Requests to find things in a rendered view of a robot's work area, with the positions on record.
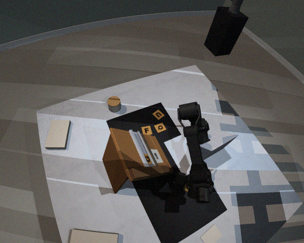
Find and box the white paper ticket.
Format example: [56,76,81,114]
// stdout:
[150,149,163,163]

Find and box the tan flat rectangular board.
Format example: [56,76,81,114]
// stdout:
[45,120,71,149]

